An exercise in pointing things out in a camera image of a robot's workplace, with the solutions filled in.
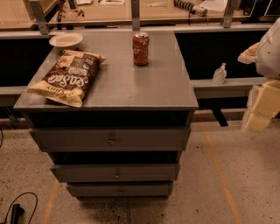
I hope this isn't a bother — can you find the grey drawer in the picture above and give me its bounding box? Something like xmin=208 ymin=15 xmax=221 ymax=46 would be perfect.
xmin=30 ymin=128 xmax=190 ymax=152
xmin=66 ymin=181 xmax=173 ymax=198
xmin=51 ymin=164 xmax=180 ymax=183

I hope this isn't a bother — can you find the top grey drawer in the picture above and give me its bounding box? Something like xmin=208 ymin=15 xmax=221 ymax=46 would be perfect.
xmin=30 ymin=128 xmax=190 ymax=152

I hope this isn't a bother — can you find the white paper bowl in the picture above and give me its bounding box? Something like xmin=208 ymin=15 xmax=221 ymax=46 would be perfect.
xmin=49 ymin=32 xmax=83 ymax=49

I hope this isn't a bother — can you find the grey metal rail frame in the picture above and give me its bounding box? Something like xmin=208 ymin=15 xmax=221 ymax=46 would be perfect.
xmin=1 ymin=11 xmax=261 ymax=129

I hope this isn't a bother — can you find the grey drawer cabinet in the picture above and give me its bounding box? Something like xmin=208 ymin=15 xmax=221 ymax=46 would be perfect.
xmin=14 ymin=31 xmax=198 ymax=198

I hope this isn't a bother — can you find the black floor cable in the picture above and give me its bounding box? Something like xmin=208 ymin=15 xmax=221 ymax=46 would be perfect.
xmin=0 ymin=192 xmax=39 ymax=224

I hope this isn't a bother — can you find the grey handheld tool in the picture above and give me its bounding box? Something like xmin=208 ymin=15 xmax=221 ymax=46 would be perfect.
xmin=173 ymin=0 xmax=207 ymax=17

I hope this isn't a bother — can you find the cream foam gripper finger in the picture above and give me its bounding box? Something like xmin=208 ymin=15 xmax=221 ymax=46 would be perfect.
xmin=237 ymin=43 xmax=259 ymax=65
xmin=242 ymin=80 xmax=280 ymax=132

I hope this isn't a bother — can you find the clear sanitizer bottle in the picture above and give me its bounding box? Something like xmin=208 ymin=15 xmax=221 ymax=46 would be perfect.
xmin=213 ymin=63 xmax=227 ymax=85

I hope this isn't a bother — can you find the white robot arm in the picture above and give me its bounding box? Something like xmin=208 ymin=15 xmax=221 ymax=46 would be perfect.
xmin=237 ymin=18 xmax=280 ymax=132

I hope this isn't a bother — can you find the bottom grey drawer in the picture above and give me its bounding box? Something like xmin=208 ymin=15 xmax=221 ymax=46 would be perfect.
xmin=66 ymin=181 xmax=173 ymax=198

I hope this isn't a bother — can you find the middle grey drawer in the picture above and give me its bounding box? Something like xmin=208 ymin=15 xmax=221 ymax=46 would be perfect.
xmin=51 ymin=164 xmax=180 ymax=183

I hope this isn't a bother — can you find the red coke can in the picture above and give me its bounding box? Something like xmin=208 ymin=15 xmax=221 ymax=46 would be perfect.
xmin=132 ymin=32 xmax=150 ymax=66

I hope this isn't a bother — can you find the brown chip bag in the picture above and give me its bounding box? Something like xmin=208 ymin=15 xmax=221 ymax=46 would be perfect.
xmin=27 ymin=50 xmax=106 ymax=108

